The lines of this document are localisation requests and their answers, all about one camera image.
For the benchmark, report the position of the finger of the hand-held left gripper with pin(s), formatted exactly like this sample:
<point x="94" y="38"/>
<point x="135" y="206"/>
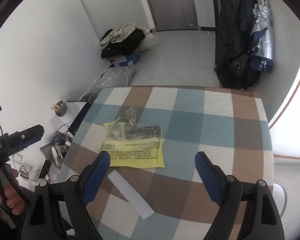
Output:
<point x="17" y="148"/>
<point x="25" y="135"/>

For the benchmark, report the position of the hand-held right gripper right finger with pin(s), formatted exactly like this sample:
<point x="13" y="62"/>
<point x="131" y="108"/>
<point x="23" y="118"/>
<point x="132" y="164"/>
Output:
<point x="207" y="177"/>

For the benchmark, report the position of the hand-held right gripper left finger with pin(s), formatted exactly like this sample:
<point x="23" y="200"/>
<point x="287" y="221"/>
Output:
<point x="96" y="177"/>

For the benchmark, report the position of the white foam strip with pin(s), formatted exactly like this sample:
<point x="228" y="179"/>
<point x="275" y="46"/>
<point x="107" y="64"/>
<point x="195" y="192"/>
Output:
<point x="132" y="196"/>

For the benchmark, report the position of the yellow plastic bag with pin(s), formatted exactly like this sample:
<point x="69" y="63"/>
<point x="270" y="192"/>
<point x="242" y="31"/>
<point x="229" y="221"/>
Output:
<point x="135" y="155"/>

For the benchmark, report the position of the printed clear wrapper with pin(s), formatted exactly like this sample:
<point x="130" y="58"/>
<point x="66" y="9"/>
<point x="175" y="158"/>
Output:
<point x="145" y="132"/>

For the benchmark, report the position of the clear plastic wrapper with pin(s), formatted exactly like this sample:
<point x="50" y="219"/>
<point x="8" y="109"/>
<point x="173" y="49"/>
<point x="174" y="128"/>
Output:
<point x="127" y="116"/>

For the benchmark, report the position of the person's left hand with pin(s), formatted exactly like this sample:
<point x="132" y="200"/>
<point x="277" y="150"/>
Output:
<point x="15" y="202"/>

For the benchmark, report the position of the small grey box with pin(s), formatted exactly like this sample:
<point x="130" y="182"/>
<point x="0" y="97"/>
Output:
<point x="46" y="152"/>

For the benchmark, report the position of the white cup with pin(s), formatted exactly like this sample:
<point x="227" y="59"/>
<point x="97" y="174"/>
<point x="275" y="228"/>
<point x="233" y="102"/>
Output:
<point x="57" y="152"/>

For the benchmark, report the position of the checkered tablecloth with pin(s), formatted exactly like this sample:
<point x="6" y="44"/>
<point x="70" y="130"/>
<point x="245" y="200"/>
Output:
<point x="202" y="135"/>

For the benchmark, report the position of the chopstick holder with chopsticks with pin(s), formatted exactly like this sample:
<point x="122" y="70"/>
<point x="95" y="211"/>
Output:
<point x="61" y="110"/>

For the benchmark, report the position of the white round bin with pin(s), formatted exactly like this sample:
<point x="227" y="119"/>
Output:
<point x="281" y="197"/>

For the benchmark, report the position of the grey plastic bag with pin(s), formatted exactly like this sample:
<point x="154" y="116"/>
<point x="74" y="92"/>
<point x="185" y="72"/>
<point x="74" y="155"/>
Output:
<point x="115" y="80"/>

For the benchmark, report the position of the blue cardboard box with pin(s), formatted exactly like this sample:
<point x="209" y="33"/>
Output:
<point x="125" y="59"/>

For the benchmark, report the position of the black clothes pile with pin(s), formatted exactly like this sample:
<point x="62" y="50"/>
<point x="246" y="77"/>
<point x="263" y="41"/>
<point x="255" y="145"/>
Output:
<point x="130" y="43"/>

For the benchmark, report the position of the beige clothes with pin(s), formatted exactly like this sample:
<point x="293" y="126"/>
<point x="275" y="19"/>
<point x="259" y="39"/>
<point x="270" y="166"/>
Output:
<point x="118" y="33"/>

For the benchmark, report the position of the black backpack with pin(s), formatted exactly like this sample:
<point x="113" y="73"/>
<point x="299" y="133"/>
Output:
<point x="235" y="35"/>

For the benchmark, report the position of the silver folding umbrella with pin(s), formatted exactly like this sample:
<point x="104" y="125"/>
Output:
<point x="263" y="42"/>

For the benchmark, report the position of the white plastic bag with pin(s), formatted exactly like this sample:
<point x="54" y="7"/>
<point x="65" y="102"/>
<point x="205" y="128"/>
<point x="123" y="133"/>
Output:
<point x="150" y="41"/>

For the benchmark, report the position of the grey door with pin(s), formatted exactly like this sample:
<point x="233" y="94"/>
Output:
<point x="172" y="5"/>

